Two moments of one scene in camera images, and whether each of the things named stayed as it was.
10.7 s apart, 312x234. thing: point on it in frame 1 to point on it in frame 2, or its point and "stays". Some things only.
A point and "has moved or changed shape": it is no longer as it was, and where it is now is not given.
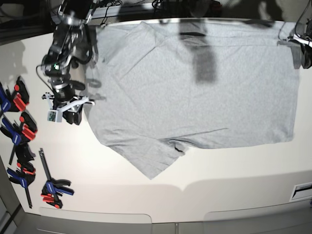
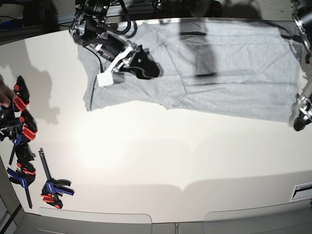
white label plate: (302, 192) stays
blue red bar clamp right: (49, 191) stays
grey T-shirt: (161, 88) has moved or changed shape
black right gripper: (303, 37) to (305, 112)
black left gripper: (70, 105) to (119, 52)
